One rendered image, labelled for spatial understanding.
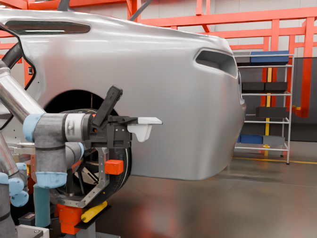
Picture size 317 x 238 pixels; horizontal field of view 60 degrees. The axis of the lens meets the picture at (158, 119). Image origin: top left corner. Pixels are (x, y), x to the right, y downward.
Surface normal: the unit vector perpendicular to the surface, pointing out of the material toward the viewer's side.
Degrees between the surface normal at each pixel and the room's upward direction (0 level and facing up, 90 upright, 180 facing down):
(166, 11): 90
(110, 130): 82
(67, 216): 90
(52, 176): 93
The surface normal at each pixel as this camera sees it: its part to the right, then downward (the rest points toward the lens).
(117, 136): -0.03, -0.03
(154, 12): -0.27, 0.11
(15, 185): 0.35, 0.11
